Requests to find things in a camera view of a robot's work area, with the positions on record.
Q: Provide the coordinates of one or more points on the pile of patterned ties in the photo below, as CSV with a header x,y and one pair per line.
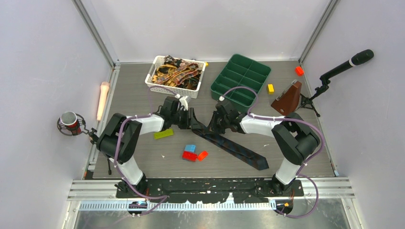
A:
x,y
178,73

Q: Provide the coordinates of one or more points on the navy brown striped tie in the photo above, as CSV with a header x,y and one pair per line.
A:
x,y
244,154

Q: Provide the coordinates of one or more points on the blue block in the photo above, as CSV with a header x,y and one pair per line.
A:
x,y
190,148

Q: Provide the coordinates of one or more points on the red silver studio microphone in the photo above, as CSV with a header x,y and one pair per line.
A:
x,y
72,124

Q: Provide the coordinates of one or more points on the black handheld microphone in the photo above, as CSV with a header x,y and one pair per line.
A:
x,y
358,59

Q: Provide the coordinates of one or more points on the yellow block near tray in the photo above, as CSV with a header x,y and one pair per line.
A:
x,y
270,89

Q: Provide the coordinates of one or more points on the lime green flat block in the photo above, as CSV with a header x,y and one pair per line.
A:
x,y
163,134

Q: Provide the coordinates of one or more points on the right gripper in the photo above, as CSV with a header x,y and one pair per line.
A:
x,y
212,126

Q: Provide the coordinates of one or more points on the black tripod left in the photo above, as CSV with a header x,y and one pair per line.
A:
x,y
93,140

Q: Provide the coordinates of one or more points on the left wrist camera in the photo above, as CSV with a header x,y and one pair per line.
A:
x,y
184,101

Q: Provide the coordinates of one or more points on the orange block in corner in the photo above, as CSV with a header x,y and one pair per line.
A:
x,y
299,71

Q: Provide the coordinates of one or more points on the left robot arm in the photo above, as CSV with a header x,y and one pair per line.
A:
x,y
119,139

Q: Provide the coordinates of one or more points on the green divided tray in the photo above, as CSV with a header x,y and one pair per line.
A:
x,y
240,80

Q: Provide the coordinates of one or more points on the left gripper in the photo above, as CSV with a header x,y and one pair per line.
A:
x,y
195,124

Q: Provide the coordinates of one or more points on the white perforated basket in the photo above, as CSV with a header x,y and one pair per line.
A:
x,y
167,89

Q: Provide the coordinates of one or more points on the peach cylinder handle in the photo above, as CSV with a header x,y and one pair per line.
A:
x,y
104,88

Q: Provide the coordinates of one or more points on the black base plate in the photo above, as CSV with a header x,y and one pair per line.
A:
x,y
215,190

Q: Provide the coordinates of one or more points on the red block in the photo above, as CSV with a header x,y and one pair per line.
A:
x,y
189,156

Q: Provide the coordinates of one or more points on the orange-red small block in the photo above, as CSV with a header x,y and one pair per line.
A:
x,y
202,155

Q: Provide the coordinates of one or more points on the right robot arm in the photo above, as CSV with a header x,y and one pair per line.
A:
x,y
298,140

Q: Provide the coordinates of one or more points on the black microphone tripod right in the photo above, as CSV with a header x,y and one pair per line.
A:
x,y
307,102

